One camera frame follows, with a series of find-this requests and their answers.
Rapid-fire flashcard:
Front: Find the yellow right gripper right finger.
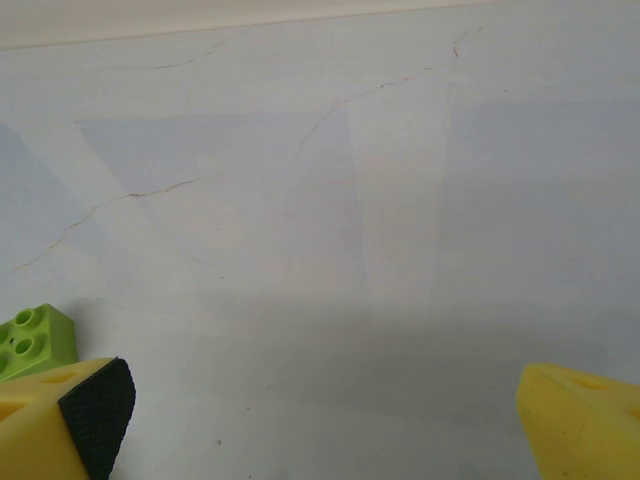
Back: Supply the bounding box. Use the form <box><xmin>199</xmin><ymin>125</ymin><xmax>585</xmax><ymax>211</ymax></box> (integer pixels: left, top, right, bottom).
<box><xmin>515</xmin><ymin>363</ymin><xmax>640</xmax><ymax>480</ymax></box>

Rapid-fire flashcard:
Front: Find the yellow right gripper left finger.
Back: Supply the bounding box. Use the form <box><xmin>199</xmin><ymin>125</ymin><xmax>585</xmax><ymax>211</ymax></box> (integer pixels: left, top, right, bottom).
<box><xmin>0</xmin><ymin>355</ymin><xmax>138</xmax><ymax>480</ymax></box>

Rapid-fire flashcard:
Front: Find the green lego brick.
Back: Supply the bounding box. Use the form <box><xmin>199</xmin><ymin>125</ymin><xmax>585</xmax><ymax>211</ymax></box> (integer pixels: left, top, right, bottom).
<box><xmin>0</xmin><ymin>302</ymin><xmax>79</xmax><ymax>384</ymax></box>

